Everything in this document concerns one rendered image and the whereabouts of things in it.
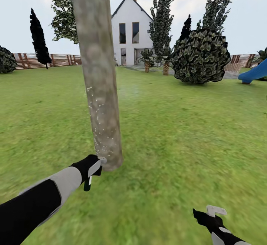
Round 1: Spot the pesticide atomizer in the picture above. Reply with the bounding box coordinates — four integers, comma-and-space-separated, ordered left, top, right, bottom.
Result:
83, 175, 92, 192

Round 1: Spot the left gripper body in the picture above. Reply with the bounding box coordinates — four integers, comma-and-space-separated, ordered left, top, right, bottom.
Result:
93, 166, 102, 176

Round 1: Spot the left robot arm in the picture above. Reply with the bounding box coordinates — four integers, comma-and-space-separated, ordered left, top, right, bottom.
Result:
0, 156, 107, 245

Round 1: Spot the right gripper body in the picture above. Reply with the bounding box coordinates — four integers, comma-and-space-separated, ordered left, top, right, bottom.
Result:
197, 211, 223, 229

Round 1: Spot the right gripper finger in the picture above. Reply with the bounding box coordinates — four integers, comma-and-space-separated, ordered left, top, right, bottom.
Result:
193, 208, 200, 224

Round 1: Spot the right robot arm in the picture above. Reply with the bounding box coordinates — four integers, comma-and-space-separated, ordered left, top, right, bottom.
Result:
193, 205, 251, 245

